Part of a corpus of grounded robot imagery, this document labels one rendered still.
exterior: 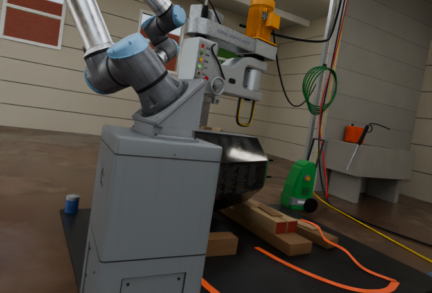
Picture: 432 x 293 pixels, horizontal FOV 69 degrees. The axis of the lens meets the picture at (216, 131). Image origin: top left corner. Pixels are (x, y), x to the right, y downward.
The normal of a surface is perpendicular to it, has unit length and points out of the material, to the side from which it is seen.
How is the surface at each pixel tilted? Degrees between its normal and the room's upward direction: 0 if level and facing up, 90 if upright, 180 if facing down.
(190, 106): 90
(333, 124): 90
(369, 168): 90
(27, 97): 90
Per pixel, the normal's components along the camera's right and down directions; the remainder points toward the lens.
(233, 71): 0.66, 0.15
